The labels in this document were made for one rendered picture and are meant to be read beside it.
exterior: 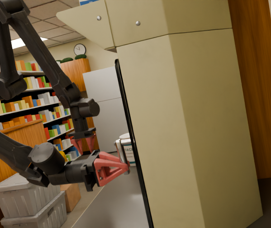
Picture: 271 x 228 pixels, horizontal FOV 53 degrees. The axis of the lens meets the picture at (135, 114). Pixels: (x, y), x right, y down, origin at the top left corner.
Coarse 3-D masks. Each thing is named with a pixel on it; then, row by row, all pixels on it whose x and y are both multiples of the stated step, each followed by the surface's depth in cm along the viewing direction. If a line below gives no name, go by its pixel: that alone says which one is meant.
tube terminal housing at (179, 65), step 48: (144, 0) 53; (192, 0) 56; (144, 48) 54; (192, 48) 56; (144, 96) 56; (192, 96) 56; (240, 96) 64; (144, 144) 57; (192, 144) 56; (240, 144) 64; (192, 192) 56; (240, 192) 63
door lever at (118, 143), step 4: (116, 140) 64; (120, 140) 63; (124, 140) 63; (128, 140) 63; (116, 144) 63; (120, 144) 63; (124, 144) 63; (120, 148) 63; (120, 152) 64; (124, 152) 64; (120, 156) 64; (124, 156) 64; (120, 160) 64; (124, 160) 64; (128, 168) 65; (124, 172) 65; (128, 172) 65
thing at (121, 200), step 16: (128, 176) 119; (112, 192) 104; (128, 192) 101; (96, 208) 93; (112, 208) 90; (128, 208) 88; (144, 208) 85; (80, 224) 83; (96, 224) 81; (112, 224) 79; (128, 224) 77; (144, 224) 76; (256, 224) 65
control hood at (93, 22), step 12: (60, 12) 57; (72, 12) 56; (84, 12) 56; (96, 12) 55; (108, 12) 55; (72, 24) 57; (84, 24) 56; (96, 24) 55; (108, 24) 55; (84, 36) 57; (96, 36) 56; (108, 36) 55; (108, 48) 56
